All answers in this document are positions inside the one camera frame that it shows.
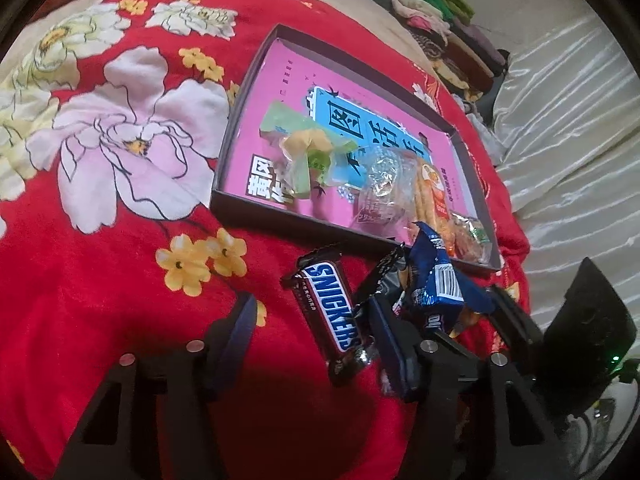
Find light blue cloth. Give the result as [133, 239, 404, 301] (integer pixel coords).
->
[465, 105, 507, 163]

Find beige bed sheet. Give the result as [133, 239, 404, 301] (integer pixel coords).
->
[220, 0, 441, 76]

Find blue snack packet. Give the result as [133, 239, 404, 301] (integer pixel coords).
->
[395, 221, 497, 341]

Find orange bread snack packet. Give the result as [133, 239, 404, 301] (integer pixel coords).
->
[407, 160, 453, 256]

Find brown chocolate bar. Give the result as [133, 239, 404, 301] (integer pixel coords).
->
[280, 244, 377, 387]

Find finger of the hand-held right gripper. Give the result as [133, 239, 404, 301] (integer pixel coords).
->
[487, 284, 546, 361]

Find grey shallow cardboard box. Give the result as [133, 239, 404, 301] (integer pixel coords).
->
[209, 23, 503, 273]

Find red floral blanket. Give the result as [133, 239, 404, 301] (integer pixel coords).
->
[0, 0, 531, 480]

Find green clear candy packet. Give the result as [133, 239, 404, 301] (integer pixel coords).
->
[259, 101, 351, 201]

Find small clear snack packet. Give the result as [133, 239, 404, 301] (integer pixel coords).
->
[447, 212, 493, 263]

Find dark small candy packet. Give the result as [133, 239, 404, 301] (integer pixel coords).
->
[352, 244, 412, 311]

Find stack of folded clothes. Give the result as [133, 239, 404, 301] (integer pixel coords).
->
[391, 0, 511, 106]

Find white satin curtain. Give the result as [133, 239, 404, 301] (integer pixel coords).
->
[470, 5, 640, 341]

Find clear pastry packet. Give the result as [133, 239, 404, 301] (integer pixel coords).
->
[352, 151, 418, 228]

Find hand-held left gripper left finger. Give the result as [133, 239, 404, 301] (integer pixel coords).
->
[52, 292, 258, 480]

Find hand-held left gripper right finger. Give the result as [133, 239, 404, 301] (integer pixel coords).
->
[367, 296, 576, 480]

